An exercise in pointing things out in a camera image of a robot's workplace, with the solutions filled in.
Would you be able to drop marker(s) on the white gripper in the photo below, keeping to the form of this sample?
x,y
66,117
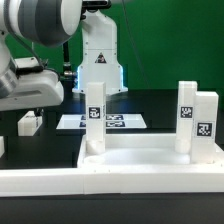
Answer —
x,y
33,90

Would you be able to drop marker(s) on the white desk top tray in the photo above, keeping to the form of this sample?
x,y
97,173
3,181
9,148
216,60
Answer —
x,y
134,150

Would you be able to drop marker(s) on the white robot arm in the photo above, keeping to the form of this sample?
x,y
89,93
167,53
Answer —
x,y
51,23

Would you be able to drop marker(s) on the fiducial marker sheet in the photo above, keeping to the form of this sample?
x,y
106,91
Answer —
x,y
113,121

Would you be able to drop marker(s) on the white left fence wall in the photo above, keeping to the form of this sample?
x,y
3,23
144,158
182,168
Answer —
x,y
2,148

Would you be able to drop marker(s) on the white fence wall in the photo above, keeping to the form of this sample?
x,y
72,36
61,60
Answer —
x,y
2,148
72,181

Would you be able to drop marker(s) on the white front fence wall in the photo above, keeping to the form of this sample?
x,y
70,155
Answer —
x,y
72,181

